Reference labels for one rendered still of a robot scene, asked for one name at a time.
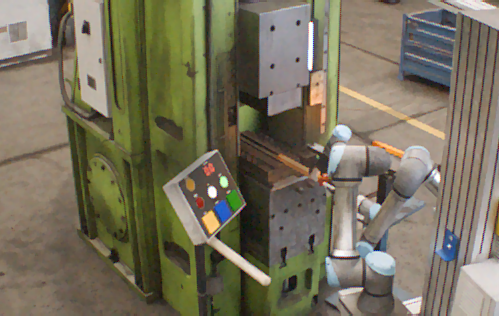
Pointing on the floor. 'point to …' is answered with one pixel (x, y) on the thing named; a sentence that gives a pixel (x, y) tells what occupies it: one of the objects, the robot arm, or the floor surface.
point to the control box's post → (201, 279)
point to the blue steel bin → (428, 45)
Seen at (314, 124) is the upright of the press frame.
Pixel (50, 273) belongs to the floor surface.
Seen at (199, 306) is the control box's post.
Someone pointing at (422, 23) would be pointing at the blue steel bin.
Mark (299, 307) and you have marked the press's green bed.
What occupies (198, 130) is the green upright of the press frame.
